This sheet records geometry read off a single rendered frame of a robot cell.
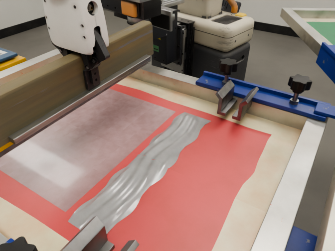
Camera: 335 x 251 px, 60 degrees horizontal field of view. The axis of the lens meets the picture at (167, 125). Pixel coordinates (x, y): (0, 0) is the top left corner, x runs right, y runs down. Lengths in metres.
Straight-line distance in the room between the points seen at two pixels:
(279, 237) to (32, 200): 0.38
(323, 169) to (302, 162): 1.59
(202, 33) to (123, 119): 0.92
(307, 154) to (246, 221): 0.18
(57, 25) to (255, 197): 0.43
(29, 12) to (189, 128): 4.22
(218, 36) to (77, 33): 1.03
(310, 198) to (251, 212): 1.43
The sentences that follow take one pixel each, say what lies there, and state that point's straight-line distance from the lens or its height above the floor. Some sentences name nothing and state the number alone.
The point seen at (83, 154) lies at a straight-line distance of 0.59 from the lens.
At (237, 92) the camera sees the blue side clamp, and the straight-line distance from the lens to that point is 0.70.
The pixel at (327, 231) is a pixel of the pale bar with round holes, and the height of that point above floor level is 1.04.
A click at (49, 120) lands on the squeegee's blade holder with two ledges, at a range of 0.50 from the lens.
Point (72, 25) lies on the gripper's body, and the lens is 0.50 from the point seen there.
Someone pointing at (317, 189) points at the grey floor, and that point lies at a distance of 1.99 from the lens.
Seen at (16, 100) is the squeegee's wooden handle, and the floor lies 1.12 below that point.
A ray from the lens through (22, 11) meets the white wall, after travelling 4.65.
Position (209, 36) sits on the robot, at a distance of 1.49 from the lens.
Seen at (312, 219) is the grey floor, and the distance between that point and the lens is 1.82.
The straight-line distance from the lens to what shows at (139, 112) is 0.69.
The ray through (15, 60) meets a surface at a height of 0.95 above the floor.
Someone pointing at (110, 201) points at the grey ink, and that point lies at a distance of 0.49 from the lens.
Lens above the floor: 1.34
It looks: 36 degrees down
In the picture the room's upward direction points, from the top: straight up
